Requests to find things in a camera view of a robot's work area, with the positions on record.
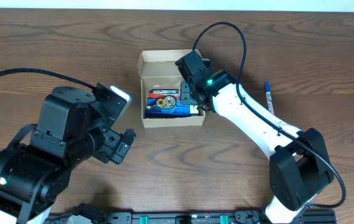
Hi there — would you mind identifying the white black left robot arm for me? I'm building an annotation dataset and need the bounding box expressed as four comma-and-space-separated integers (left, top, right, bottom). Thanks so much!
0, 85, 136, 223

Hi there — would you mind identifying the cardboard box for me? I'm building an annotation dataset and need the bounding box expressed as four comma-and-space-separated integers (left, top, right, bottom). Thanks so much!
137, 49, 205, 128

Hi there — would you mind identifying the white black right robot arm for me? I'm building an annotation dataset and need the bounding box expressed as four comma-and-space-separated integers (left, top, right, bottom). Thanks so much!
180, 68, 340, 223

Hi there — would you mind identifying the gold correction tape dispenser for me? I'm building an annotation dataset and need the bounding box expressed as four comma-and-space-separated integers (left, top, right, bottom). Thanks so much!
147, 96, 177, 109

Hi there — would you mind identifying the yellow highlighter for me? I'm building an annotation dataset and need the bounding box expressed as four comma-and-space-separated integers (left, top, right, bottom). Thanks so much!
190, 105, 199, 115

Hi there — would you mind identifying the black mounting rail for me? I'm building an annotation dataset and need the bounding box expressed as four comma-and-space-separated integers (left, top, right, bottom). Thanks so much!
44, 202, 336, 224

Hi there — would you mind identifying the blue whiteboard marker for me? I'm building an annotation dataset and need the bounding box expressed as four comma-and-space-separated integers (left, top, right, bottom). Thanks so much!
264, 82, 274, 114

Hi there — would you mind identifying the blue whiteboard eraser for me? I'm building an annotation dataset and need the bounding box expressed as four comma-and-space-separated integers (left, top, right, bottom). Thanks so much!
146, 98, 191, 117

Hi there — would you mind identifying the red black stapler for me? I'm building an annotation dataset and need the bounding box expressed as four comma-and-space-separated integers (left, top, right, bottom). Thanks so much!
149, 89, 180, 100

